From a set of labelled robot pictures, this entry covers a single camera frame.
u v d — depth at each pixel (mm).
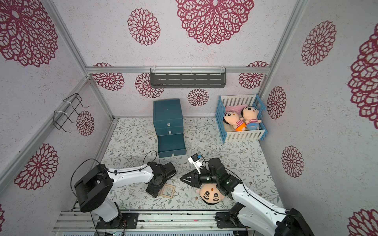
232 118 1030
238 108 1119
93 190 443
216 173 603
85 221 747
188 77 955
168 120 922
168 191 835
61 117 731
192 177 660
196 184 652
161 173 641
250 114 1019
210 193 745
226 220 736
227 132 1001
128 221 735
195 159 676
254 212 485
